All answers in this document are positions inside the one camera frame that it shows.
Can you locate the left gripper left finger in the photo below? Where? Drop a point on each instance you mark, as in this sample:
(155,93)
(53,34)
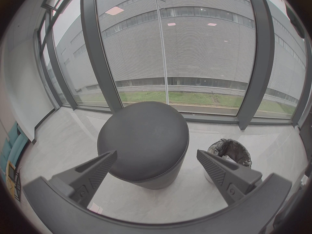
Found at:
(80,181)

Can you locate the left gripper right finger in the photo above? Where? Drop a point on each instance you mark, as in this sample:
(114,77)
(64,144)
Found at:
(234,179)

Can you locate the black plastic bag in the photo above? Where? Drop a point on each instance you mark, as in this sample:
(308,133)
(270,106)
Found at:
(237,150)

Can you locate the white paper scrap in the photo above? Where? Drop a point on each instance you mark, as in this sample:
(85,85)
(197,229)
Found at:
(225,158)

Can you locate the dark grey round chair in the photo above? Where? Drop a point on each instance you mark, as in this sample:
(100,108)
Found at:
(143,140)

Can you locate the window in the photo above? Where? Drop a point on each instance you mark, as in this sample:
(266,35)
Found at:
(261,57)

